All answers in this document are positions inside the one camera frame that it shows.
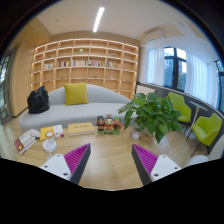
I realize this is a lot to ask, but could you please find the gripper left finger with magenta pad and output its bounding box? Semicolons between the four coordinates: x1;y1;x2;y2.
41;144;91;184

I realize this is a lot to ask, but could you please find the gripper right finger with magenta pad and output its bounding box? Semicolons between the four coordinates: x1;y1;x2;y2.
131;144;180;185

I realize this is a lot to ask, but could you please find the white charger stand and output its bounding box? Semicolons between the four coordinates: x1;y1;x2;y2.
43;132;57;159

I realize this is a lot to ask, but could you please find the white plant pot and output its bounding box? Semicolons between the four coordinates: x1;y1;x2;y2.
130;127;141;140

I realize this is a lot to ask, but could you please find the white pink book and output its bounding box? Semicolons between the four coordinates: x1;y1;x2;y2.
53;125;64;138

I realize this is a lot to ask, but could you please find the large yellow book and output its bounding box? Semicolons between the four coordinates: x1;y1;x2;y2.
68;122;95;136

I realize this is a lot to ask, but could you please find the small yellow book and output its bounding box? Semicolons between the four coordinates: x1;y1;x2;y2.
40;126;54;141

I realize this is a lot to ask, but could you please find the green potted plant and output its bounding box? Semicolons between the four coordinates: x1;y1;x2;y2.
118;92;182;143

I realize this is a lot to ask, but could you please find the open red white magazine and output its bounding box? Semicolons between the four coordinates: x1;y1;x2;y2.
14;129;40;155

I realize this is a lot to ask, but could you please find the colourful figurine set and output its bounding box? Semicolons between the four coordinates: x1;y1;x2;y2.
95;114;123;134

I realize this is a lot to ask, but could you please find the grey curved sofa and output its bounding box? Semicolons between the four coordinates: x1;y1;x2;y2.
18;84;130;132

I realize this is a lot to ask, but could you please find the near lime green chair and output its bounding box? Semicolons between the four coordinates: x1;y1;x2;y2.
192;113;223;153

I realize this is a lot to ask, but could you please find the lime green chair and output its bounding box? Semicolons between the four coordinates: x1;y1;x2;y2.
168;92;192;126
192;113;223;153

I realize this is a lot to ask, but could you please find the black bag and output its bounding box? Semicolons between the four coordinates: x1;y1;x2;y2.
27;86;50;114

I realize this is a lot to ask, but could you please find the far lime green chair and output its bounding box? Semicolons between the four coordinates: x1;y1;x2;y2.
168;92;192;126

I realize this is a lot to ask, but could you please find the yellow cushion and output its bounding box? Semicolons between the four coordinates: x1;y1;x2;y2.
64;83;88;105

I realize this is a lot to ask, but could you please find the right white curtain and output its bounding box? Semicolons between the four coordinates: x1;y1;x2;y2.
184;53;218;108

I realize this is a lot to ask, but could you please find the white curtain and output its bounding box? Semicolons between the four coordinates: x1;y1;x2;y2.
184;53;218;108
147;47;165;86

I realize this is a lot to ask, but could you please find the black framed window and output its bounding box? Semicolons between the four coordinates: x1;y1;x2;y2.
164;47;187;92

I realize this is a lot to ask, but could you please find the left white curtain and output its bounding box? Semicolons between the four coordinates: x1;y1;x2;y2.
147;47;165;86

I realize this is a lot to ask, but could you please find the glass door left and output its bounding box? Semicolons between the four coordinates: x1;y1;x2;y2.
0;48;16;125

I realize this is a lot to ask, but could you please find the white air conditioner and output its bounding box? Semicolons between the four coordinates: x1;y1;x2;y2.
143;29;164;43

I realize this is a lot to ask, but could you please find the ceiling light strip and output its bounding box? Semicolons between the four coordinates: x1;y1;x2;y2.
93;7;105;33

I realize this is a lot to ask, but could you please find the wooden bookshelf wall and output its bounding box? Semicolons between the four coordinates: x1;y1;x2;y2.
31;38;139;99

